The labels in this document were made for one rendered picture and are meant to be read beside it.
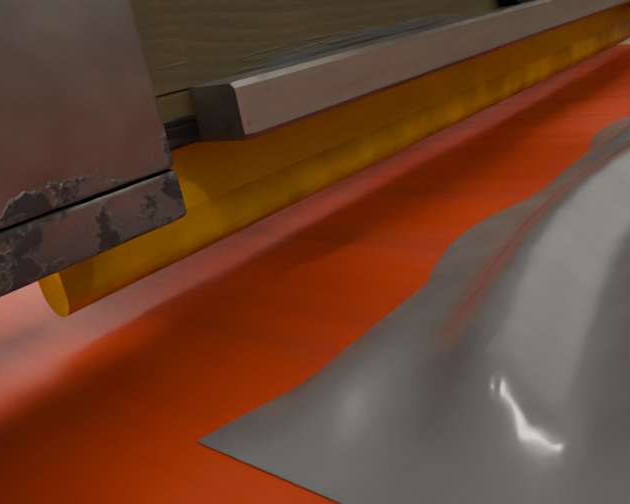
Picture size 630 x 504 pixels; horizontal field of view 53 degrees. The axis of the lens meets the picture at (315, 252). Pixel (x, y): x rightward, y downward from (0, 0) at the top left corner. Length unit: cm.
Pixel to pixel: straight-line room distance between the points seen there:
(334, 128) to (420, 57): 3
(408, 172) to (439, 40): 4
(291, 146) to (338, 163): 2
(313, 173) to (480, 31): 6
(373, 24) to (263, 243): 6
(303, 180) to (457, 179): 4
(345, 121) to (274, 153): 3
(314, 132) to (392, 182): 3
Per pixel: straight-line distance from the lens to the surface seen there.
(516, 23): 21
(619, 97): 27
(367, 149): 18
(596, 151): 18
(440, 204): 16
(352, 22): 16
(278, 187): 15
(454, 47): 18
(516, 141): 21
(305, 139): 16
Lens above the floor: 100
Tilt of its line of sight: 19 degrees down
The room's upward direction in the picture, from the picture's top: 11 degrees counter-clockwise
